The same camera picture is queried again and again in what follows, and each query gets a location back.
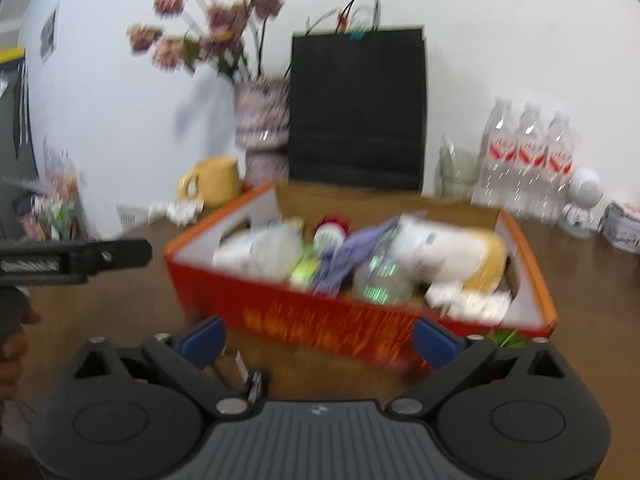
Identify person's left hand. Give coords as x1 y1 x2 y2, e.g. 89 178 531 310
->
0 305 42 402

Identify red label water bottle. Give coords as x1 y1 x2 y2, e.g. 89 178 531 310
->
472 98 517 212
539 112 577 224
509 103 547 219

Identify crumpled white tissue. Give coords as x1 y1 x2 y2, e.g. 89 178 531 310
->
149 198 205 226

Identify white robot figurine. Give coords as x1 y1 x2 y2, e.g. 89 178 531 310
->
557 167 604 239

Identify black paper bag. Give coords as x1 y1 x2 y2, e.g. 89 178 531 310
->
287 0 429 194

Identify dried rose bouquet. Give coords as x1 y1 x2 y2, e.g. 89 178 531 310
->
126 0 286 84

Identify dark screen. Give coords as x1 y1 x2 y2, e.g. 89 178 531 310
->
0 49 38 241

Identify pile of snack packets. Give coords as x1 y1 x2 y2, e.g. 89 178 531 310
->
14 135 85 242

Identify green leafy item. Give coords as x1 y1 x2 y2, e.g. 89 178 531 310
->
487 330 527 349

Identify tan and white plush hamster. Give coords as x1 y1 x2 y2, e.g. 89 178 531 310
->
392 214 510 293

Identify white plastic bag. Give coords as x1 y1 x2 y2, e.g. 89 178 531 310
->
212 217 306 282

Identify mottled pink ceramic vase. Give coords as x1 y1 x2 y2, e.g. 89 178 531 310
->
233 77 291 186

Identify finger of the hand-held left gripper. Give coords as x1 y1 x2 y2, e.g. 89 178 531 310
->
84 239 153 283

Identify orange cardboard box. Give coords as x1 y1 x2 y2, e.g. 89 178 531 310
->
164 181 559 377

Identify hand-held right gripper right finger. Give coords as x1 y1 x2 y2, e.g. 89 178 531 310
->
388 317 566 419

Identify yellow mug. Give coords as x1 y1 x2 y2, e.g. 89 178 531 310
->
177 156 242 209

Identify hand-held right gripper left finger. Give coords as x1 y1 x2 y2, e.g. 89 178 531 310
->
74 315 249 419

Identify wall notice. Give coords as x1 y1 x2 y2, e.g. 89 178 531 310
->
39 4 61 63

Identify clear drinking glass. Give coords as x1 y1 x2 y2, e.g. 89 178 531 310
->
438 135 482 202

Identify small green packet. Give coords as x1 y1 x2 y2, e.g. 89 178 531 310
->
289 254 327 292

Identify red toy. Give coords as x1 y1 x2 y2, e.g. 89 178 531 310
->
313 214 352 252

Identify clear bottle with green print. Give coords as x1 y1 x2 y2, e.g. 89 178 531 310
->
352 240 417 307

